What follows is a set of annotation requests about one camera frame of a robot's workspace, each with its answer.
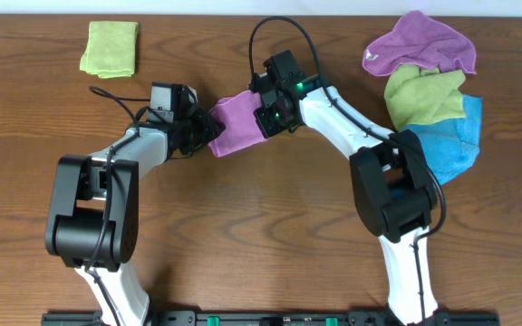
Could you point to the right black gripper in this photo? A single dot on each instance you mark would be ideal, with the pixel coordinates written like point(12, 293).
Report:
point(267, 129)

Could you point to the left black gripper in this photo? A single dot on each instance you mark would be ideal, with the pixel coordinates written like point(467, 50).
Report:
point(210, 130)

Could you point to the purple microfiber cloth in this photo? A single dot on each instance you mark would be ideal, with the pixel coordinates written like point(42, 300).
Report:
point(241, 130)

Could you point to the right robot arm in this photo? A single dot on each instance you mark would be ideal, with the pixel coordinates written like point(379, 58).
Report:
point(393, 193)

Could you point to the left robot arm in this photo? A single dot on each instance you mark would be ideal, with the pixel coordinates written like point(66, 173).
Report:
point(93, 221)

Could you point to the folded light green cloth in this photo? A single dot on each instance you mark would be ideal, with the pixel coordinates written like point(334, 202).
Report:
point(111, 49)

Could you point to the crumpled olive green cloth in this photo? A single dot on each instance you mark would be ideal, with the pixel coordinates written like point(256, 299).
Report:
point(415, 96)

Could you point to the crumpled purple cloth at top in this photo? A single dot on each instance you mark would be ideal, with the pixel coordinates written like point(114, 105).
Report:
point(419, 40)

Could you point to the crumpled blue cloth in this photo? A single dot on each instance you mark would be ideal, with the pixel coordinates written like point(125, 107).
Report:
point(452, 146)

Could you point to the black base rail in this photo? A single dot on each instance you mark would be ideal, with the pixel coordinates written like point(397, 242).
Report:
point(354, 318)

